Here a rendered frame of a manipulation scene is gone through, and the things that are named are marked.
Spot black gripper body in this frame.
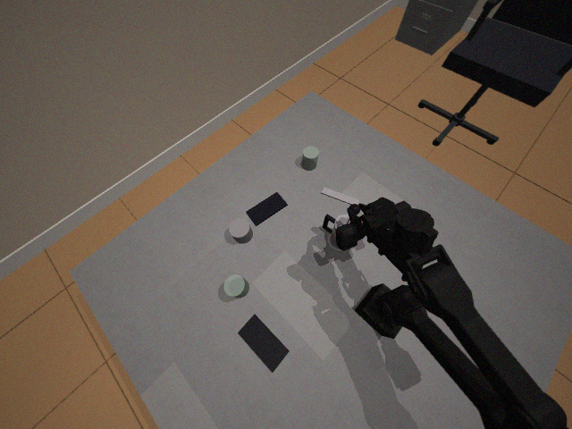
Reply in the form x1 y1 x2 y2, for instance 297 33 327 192
335 201 412 256

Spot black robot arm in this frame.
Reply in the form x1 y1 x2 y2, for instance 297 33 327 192
361 198 568 429

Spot glass french press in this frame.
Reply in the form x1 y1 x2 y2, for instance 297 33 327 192
322 204 360 252

